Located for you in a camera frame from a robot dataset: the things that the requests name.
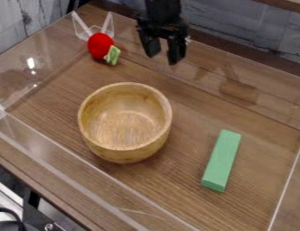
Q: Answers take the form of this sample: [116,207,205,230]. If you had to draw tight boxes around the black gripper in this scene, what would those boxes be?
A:
[137,0,189,65]

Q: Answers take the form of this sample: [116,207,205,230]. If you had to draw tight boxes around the green rectangular block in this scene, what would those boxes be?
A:
[201,130,243,192]

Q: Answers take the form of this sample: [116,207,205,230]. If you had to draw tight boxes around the round wooden bowl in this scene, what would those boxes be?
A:
[78,82,173,164]

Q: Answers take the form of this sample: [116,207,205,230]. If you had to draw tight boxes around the black cable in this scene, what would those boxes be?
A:
[0,207,25,231]

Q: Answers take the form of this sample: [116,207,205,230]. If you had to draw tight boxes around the red plush fruit green leaf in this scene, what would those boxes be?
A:
[88,32,121,65]

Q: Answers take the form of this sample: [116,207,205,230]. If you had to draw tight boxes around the black metal table leg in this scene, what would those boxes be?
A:
[22,189,81,231]

